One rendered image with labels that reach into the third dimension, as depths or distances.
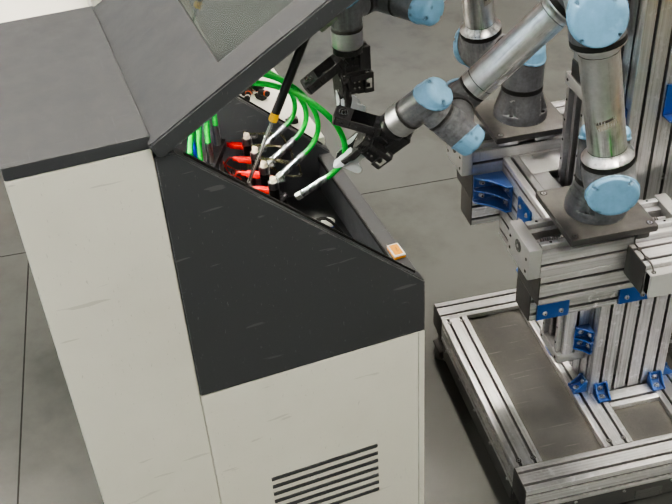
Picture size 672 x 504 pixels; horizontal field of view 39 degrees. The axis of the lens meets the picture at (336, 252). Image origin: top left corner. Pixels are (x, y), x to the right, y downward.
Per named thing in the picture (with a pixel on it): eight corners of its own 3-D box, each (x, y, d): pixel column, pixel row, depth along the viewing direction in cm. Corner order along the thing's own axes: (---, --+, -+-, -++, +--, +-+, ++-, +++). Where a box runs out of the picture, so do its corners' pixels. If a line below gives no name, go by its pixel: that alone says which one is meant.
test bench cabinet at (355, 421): (424, 527, 288) (425, 331, 241) (239, 592, 274) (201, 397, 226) (341, 375, 342) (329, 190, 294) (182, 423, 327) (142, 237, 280)
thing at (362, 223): (418, 320, 244) (418, 271, 234) (402, 325, 243) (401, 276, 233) (333, 196, 291) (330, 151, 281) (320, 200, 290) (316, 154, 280)
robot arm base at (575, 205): (610, 186, 244) (614, 152, 238) (638, 219, 232) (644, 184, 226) (554, 196, 241) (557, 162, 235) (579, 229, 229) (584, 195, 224)
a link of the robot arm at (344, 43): (337, 38, 220) (325, 25, 226) (338, 56, 223) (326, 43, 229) (367, 32, 222) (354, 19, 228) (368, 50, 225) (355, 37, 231)
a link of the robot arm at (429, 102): (453, 114, 204) (423, 89, 201) (419, 138, 212) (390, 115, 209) (460, 90, 209) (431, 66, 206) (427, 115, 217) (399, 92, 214)
